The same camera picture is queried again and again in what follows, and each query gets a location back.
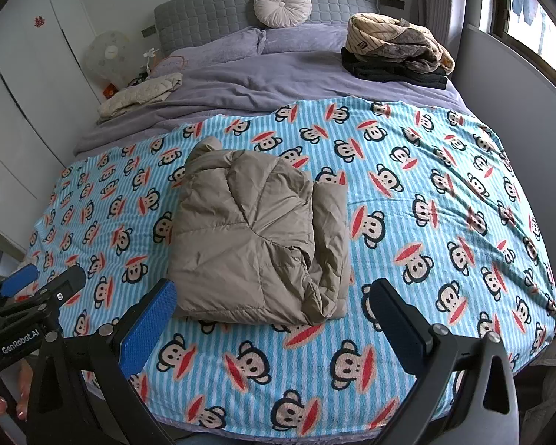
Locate round white cushion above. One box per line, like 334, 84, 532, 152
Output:
254, 0, 312, 29

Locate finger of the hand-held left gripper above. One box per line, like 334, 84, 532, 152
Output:
32, 265, 87, 309
0, 263, 39, 298

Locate grey quilted headboard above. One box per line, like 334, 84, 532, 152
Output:
154, 0, 377, 57

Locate person's left hand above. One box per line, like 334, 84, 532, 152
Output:
0, 365, 31, 421

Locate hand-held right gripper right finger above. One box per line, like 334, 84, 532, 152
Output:
368, 279, 520, 445

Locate purple pillow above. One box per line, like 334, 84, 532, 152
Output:
258, 23, 354, 55

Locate white wardrobe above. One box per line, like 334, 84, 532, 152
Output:
0, 0, 103, 260

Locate cream folded jacket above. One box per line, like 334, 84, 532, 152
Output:
97, 73, 184, 119

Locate white artificial flower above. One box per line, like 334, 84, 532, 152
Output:
143, 47, 161, 75

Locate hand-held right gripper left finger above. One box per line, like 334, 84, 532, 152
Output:
25, 279, 179, 445

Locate window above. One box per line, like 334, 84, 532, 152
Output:
491, 0, 556, 90

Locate blue monkey print blanket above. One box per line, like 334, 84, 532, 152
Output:
25, 95, 556, 439

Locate white electric fan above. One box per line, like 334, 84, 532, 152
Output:
84, 31, 131, 87

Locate grey puffer jacket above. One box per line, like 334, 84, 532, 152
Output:
167, 136, 354, 326

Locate purple duvet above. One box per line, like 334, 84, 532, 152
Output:
74, 23, 473, 158

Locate beige striped folded garment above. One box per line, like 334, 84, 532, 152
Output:
344, 12, 456, 75

